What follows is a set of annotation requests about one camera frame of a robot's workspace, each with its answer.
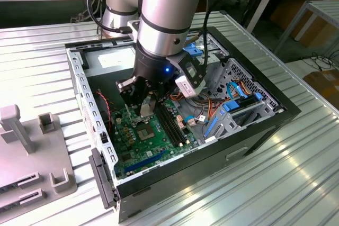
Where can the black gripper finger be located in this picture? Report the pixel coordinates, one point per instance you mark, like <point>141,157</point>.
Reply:
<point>164,88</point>
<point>129,96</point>

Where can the blue expansion slot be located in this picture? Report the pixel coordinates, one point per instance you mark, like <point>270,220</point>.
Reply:
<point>145,161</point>

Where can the green motherboard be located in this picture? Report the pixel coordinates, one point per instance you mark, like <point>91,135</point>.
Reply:
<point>140,148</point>

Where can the blue drive bay latch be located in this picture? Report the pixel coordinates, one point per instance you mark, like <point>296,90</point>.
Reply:
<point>194,51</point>

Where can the CPU socket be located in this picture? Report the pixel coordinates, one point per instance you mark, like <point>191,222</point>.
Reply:
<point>144,132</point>

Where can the black open PC case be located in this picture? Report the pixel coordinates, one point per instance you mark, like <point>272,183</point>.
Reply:
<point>185,181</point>

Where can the grey parts rack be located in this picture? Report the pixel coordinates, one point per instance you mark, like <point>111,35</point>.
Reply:
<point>39,157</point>

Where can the brown cardboard box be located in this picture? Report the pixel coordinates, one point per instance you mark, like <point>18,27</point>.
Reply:
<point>315,31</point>
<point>325,83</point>

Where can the blue carrier rail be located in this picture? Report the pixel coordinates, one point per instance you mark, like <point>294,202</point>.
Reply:
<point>210,128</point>

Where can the black RAM slot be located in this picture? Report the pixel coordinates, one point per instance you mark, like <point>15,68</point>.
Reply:
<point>166,124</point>
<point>173,124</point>

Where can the blue disk carrier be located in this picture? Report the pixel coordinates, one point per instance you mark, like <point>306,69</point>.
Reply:
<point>230,106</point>

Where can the black plastic case latch strip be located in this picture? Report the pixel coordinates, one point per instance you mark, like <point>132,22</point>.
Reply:
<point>102,178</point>

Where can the white wrist camera black plate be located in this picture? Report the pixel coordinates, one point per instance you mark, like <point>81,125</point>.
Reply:
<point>189,88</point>

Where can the grey optical drive cage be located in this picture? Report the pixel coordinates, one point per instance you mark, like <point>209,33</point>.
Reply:
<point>214,60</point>

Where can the perforated grey disk bay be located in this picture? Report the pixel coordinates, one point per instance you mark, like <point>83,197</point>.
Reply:
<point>267,105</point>

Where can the grey metal frame table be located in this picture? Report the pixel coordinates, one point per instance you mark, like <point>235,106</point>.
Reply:
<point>325,7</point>

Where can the grey power supply unit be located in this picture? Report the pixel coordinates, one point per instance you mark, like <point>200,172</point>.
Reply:
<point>103,77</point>

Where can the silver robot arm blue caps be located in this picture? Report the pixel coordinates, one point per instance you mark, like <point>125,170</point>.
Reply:
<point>164,11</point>

